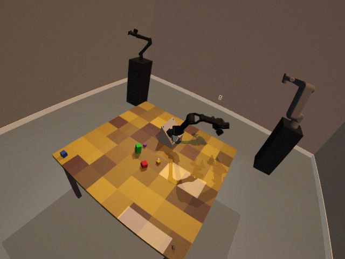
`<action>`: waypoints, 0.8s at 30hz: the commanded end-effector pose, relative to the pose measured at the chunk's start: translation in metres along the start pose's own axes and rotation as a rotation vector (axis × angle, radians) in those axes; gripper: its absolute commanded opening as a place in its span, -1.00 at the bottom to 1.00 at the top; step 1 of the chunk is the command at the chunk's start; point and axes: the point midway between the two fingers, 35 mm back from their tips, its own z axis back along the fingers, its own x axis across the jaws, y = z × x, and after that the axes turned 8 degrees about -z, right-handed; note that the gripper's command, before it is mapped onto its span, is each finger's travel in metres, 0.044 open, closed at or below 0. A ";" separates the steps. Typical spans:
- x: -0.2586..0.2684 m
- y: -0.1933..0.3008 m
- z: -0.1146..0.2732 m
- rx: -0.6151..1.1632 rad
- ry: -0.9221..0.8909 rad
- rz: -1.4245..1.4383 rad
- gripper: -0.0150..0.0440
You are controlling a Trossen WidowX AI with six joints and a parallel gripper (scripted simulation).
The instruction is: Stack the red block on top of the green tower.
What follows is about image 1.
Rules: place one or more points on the red block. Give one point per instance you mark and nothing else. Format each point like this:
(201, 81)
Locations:
(144, 164)

